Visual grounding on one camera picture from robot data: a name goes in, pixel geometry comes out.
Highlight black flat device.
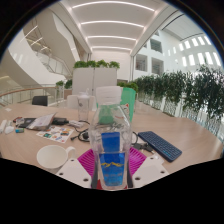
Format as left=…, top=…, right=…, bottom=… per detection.
left=51, top=117, right=69, bottom=126

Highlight black tangled cables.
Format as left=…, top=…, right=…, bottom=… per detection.
left=69, top=119, right=154, bottom=153

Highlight row of green hedge plants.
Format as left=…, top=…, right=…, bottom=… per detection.
left=133, top=64, right=224, bottom=134

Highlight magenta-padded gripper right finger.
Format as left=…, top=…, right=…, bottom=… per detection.
left=128, top=146, right=170, bottom=189

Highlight clear blue-labelled water bottle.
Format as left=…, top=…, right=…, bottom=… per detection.
left=88, top=85, right=133, bottom=192

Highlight colourful sticker sheet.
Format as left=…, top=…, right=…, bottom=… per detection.
left=35, top=125, right=75, bottom=144

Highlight ceiling light strips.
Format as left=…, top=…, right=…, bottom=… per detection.
left=71, top=0, right=156, bottom=53

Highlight dark blue keyboard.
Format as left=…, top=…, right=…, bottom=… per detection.
left=137, top=130, right=183, bottom=163

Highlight clear plastic tumbler bottle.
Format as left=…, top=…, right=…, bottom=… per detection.
left=76, top=89, right=91, bottom=122

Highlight white ceramic mug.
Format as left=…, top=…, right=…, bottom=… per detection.
left=36, top=144, right=77, bottom=174

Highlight green tote bag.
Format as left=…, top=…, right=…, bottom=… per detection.
left=96, top=87, right=137, bottom=124

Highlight white computer mouse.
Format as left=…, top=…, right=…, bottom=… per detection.
left=3, top=125, right=15, bottom=135

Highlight black office chair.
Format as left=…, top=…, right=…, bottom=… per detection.
left=31, top=95, right=49, bottom=107

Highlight white power strip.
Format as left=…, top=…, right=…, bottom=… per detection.
left=0, top=119, right=8, bottom=134

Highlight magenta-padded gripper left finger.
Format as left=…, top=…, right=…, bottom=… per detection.
left=54, top=148, right=101, bottom=189

